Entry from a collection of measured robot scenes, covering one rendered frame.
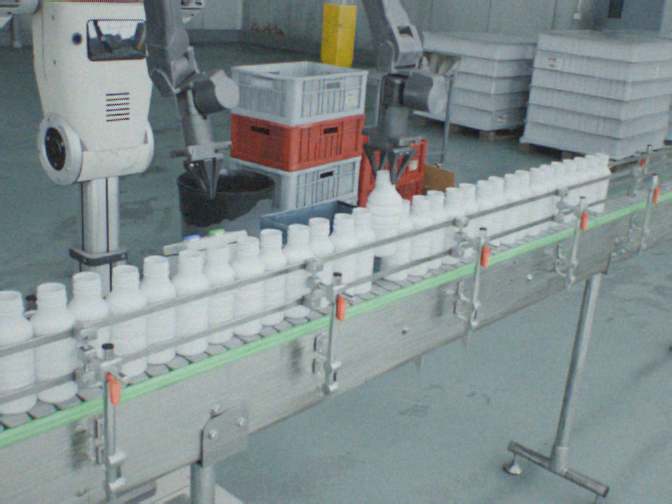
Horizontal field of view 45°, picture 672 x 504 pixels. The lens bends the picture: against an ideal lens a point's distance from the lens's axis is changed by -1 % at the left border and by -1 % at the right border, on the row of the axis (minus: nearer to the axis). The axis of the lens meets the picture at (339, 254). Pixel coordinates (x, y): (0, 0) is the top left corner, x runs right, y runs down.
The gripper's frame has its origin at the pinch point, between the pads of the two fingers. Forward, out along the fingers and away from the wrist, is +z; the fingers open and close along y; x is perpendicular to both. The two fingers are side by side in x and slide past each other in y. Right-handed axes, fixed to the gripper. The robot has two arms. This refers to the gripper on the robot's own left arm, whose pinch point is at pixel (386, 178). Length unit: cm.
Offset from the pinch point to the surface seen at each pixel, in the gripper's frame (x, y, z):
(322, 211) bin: -47, 59, 30
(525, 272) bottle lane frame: -52, -6, 30
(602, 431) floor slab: -155, 5, 122
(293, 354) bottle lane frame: 28.4, -5.7, 27.0
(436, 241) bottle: -16.4, -2.4, 15.5
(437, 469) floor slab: -86, 32, 122
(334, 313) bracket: 24.4, -11.0, 18.2
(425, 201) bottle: -11.1, -2.1, 5.9
